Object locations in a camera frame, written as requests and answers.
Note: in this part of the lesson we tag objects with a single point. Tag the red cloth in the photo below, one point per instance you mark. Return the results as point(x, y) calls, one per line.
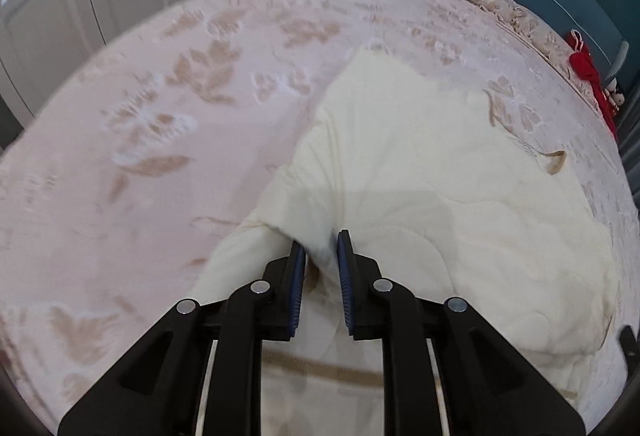
point(585, 65)

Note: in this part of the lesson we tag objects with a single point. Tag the pink butterfly print bed blanket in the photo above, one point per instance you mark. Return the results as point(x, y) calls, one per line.
point(150, 140)

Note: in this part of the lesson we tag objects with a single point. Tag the small plush toy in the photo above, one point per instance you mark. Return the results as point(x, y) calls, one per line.
point(614, 98)

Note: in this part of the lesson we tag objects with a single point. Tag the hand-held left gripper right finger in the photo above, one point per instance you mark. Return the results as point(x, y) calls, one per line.
point(344, 286)

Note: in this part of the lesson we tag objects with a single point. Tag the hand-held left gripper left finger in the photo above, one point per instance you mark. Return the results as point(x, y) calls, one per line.
point(298, 286)

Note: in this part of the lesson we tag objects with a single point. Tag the cream quilted jacket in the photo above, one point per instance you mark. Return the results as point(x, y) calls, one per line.
point(425, 155)

